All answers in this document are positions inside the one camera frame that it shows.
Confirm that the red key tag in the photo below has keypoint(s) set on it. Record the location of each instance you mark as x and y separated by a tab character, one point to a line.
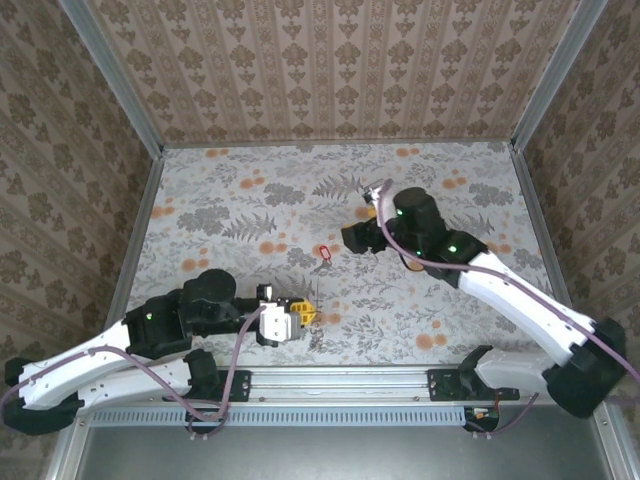
325	251

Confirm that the aluminium front rail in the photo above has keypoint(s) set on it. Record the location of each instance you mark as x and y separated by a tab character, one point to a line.
340	382

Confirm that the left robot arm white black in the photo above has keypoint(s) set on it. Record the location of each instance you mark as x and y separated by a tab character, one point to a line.
100	365

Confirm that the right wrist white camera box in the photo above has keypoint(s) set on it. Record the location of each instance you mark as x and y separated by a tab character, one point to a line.
374	192

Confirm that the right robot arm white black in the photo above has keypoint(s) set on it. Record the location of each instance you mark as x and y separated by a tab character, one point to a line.
525	310

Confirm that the floral tablecloth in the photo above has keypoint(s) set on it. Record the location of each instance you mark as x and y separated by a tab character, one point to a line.
300	175

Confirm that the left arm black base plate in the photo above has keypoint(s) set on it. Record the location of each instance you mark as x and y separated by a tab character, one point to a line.
237	385

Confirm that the silver key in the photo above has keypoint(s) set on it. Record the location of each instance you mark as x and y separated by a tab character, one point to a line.
324	267

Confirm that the aluminium frame post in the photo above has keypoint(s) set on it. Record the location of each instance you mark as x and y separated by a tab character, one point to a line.
555	75
115	75

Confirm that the aluminium table edge rail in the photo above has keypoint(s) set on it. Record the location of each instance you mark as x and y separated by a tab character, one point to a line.
145	210
530	200

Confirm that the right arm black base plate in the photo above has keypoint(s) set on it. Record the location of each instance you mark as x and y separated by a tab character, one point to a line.
442	386

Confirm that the black connector box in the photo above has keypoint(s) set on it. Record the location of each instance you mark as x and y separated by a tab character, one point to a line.
482	419
205	422

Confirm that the grey metal panel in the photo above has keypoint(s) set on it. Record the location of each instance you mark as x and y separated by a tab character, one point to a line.
325	455

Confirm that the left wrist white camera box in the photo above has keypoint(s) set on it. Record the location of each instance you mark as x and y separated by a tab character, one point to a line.
275	320

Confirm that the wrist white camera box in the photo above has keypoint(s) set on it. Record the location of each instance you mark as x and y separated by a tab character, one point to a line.
275	320
374	192

